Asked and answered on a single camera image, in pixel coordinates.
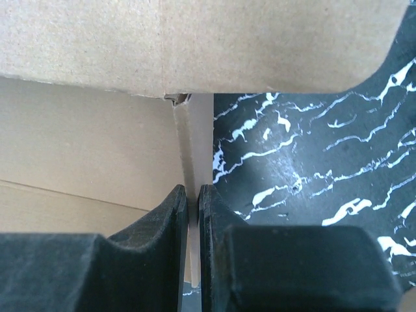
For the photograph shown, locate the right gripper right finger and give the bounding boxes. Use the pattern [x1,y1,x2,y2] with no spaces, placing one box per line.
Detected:
[198,185,402,311]

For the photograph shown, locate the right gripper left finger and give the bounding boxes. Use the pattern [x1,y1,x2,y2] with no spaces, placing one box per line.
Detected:
[1,185,188,311]

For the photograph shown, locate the cardboard box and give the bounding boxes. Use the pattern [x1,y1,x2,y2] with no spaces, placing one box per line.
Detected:
[1,1,415,288]

